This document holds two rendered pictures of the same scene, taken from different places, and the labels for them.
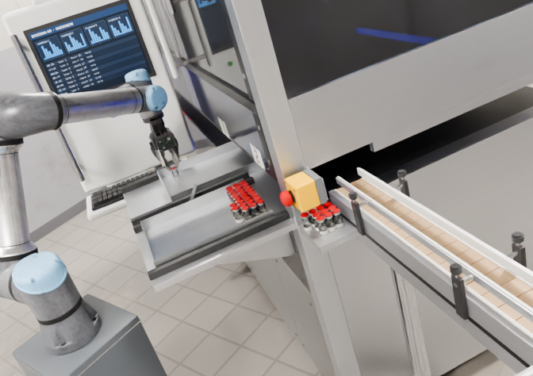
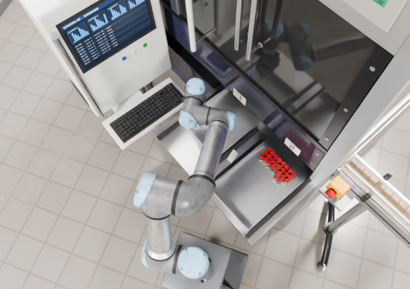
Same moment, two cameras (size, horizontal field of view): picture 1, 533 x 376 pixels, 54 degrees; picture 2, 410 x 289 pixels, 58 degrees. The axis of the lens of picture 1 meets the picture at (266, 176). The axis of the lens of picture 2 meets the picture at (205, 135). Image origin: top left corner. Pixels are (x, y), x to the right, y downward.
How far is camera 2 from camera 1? 1.45 m
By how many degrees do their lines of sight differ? 42
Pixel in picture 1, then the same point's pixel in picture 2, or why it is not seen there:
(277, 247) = not seen: hidden behind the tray
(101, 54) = (119, 25)
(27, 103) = (204, 199)
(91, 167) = (103, 102)
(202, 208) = (241, 166)
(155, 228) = (218, 186)
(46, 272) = (205, 266)
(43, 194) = not seen: outside the picture
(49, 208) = not seen: outside the picture
